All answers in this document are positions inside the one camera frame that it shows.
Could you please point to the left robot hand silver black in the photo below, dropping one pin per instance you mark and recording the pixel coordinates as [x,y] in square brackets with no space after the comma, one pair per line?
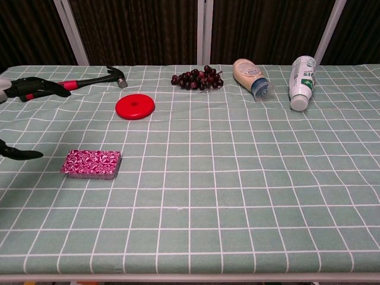
[35,86]

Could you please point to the pink patterned packet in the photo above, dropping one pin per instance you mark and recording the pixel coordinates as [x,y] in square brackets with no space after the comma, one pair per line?
[90,163]

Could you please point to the dark brown curtain panel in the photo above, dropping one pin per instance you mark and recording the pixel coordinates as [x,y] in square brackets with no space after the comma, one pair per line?
[267,29]
[359,29]
[29,32]
[133,29]

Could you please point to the red black claw hammer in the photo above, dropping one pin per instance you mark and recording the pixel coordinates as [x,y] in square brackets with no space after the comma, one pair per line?
[98,79]

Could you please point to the red round disc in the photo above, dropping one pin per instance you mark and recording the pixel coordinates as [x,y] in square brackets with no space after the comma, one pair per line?
[135,106]

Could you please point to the dark red grape bunch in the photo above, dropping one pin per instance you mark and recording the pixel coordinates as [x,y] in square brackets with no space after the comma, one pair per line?
[197,78]

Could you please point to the green checked tablecloth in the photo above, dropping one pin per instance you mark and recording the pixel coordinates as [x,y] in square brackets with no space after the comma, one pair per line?
[207,184]

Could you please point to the beige squeeze sauce bottle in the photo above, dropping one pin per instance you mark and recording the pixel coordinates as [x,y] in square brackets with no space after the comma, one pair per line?
[248,75]

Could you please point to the white green drink bottle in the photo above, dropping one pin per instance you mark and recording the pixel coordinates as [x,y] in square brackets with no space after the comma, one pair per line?
[302,81]

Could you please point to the white partition post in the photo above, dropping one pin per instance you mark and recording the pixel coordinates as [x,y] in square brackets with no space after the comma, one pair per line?
[71,29]
[330,29]
[205,29]

